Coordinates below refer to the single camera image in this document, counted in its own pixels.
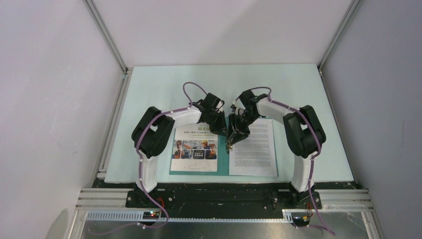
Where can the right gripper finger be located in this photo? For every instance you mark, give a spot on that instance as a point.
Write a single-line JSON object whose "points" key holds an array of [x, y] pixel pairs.
{"points": [[240, 134], [231, 128]]}

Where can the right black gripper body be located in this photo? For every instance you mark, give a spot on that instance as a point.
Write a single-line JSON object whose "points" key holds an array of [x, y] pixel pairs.
{"points": [[243, 121]]}

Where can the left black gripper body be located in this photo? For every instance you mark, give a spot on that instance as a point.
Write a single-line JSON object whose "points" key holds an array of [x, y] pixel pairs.
{"points": [[215, 118]]}

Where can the teal green folder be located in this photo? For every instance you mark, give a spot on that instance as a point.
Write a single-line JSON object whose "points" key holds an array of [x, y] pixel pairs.
{"points": [[223, 161]]}

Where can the printed paper file top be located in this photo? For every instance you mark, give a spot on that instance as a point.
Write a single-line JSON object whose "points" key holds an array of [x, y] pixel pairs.
{"points": [[194, 150]]}

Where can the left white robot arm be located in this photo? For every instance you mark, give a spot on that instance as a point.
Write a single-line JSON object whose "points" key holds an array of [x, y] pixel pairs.
{"points": [[153, 131]]}

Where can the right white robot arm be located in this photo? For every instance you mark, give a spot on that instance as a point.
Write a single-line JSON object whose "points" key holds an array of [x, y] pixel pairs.
{"points": [[303, 131]]}

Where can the metal folder clip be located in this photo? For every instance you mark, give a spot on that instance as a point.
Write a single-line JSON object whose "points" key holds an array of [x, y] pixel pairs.
{"points": [[228, 146]]}

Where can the light blue table mat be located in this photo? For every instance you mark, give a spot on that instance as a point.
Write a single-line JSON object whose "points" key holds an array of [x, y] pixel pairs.
{"points": [[172, 87]]}

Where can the right controller board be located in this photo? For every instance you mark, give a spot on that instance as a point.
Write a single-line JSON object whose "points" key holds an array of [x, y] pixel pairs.
{"points": [[301, 221]]}

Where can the controller board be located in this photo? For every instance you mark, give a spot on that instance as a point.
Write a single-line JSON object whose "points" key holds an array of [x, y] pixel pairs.
{"points": [[301, 221], [151, 215]]}

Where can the left controller board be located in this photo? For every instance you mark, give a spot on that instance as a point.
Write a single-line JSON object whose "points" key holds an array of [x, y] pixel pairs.
{"points": [[151, 215]]}

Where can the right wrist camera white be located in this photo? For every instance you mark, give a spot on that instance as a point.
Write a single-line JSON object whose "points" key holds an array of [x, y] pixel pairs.
{"points": [[234, 109]]}

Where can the white slotted cable duct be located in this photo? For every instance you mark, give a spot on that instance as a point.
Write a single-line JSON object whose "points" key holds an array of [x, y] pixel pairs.
{"points": [[138, 216]]}

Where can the left aluminium frame post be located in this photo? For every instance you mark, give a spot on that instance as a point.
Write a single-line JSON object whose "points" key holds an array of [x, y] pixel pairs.
{"points": [[105, 33]]}

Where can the aluminium frame post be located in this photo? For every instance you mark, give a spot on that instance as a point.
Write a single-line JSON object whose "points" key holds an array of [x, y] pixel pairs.
{"points": [[340, 31], [105, 33]]}

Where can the right aluminium frame post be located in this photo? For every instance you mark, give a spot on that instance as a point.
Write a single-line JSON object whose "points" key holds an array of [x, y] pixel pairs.
{"points": [[340, 31]]}

